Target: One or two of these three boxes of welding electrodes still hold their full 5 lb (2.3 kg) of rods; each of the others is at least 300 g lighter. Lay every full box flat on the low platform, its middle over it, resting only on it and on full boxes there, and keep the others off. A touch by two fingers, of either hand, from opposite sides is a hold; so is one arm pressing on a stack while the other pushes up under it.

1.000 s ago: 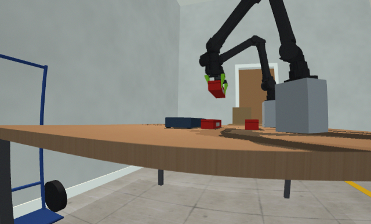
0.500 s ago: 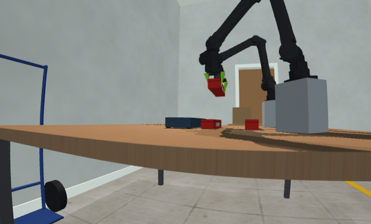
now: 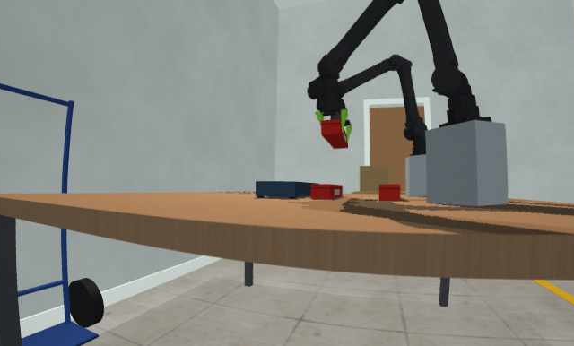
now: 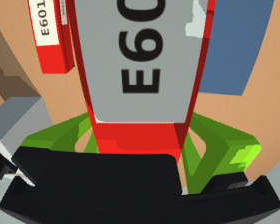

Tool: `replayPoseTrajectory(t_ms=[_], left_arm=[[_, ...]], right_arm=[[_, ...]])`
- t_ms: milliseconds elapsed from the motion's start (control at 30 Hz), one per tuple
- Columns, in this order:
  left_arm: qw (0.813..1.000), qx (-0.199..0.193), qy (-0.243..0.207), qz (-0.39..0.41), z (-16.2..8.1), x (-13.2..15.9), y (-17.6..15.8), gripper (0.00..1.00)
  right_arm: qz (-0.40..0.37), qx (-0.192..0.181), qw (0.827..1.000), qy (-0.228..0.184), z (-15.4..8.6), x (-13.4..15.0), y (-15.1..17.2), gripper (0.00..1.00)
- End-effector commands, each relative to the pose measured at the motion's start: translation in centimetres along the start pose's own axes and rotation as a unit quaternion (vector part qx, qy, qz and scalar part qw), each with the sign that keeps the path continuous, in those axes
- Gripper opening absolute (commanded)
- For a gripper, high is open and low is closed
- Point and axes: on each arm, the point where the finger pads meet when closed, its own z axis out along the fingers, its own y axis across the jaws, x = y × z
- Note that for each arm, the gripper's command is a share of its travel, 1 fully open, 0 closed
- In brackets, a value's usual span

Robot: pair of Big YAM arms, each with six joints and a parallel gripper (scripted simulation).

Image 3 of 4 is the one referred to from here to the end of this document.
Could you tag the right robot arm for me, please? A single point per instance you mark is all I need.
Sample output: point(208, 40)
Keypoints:
point(413, 130)

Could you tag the red box with white label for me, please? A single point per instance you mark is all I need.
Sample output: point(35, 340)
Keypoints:
point(389, 192)

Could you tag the red welding electrode box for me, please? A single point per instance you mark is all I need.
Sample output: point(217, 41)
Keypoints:
point(331, 130)

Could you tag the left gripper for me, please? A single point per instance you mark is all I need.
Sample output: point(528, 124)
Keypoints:
point(331, 100)

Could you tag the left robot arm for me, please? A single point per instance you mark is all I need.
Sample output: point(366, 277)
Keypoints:
point(446, 78)

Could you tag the red box of welding electrodes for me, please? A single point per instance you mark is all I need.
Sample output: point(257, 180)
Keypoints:
point(323, 191)

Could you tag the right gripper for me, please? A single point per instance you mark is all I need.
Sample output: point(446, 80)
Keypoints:
point(347, 128)

